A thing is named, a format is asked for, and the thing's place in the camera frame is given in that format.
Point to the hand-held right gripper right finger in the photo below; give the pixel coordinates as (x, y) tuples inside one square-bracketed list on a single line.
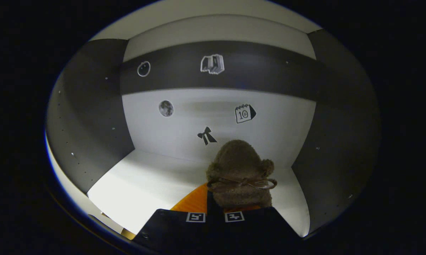
[(259, 226)]

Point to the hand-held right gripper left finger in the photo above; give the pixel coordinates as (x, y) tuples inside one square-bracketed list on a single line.
[(177, 226)]

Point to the white grey shoe cabinet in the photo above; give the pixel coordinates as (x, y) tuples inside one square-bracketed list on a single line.
[(163, 184)]

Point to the brown fuzzy shoe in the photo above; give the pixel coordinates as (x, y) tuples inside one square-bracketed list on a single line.
[(237, 166)]

